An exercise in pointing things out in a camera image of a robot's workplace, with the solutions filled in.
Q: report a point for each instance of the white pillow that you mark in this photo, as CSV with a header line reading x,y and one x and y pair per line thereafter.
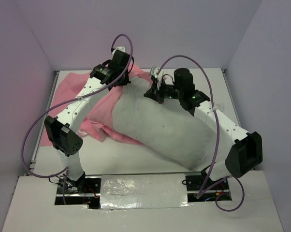
x,y
179,137

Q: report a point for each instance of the pink pillowcase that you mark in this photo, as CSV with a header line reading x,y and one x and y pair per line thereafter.
x,y
99,122

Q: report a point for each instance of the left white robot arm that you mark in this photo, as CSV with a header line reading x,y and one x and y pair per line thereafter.
x,y
62,129

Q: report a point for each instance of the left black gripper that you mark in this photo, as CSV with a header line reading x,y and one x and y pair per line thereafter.
x,y
126,80

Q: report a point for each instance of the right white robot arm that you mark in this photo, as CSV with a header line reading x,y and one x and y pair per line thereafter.
x,y
236,150

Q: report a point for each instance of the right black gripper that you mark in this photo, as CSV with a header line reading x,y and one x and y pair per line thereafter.
x,y
155,92

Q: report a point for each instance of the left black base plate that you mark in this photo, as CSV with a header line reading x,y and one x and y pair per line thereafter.
x,y
88,194

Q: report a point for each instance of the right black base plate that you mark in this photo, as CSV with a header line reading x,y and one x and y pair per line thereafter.
x,y
193,184

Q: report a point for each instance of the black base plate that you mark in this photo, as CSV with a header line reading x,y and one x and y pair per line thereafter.
x,y
88,194
193,184

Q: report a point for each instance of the silver tape patch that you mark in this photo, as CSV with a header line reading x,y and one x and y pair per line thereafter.
x,y
143,191

